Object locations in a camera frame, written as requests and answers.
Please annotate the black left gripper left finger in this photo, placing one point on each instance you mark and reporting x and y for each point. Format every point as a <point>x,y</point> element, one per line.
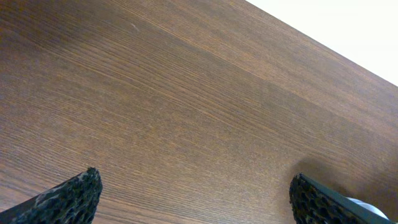
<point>74,201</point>

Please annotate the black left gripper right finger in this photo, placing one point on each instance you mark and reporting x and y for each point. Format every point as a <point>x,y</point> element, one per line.
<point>314,203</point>

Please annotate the white digital kitchen scale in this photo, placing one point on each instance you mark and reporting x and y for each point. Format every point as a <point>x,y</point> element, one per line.
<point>369,207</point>

